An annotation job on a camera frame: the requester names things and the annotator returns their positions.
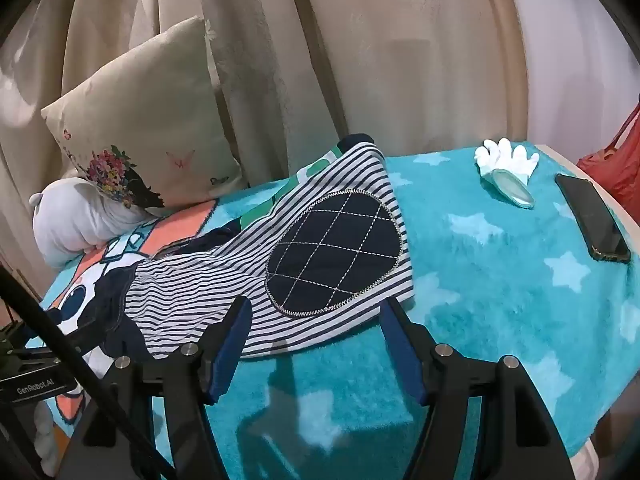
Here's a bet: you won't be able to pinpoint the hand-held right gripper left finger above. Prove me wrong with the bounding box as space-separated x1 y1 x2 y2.
62 296 253 480

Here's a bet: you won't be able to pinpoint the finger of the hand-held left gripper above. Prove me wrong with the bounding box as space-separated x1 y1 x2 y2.
60 310 113 356

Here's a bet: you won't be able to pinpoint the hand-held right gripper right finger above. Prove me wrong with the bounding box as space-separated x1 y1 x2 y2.
380 297 573 480

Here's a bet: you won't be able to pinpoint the striped pants with quilted patch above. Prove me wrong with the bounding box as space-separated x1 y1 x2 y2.
107 132 416 361

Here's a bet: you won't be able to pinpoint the white plush toy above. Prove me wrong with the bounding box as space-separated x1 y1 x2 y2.
32 178 151 268

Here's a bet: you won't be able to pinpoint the teal star printed blanket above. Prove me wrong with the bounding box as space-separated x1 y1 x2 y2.
25 145 640 480

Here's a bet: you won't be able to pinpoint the white glove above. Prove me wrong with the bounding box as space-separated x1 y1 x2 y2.
474 137 541 209

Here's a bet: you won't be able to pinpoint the beige floral pillow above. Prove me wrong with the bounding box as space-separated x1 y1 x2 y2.
40 16 243 209

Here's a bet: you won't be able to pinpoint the black smartphone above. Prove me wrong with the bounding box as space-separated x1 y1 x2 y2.
555 173 632 264

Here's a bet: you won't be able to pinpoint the red bag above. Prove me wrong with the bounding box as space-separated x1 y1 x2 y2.
576 95 640 216

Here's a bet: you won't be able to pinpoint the beige curtain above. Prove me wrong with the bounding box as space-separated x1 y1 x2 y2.
0 0 531 286

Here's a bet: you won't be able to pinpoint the black cable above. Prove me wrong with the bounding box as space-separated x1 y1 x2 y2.
0 264 168 480

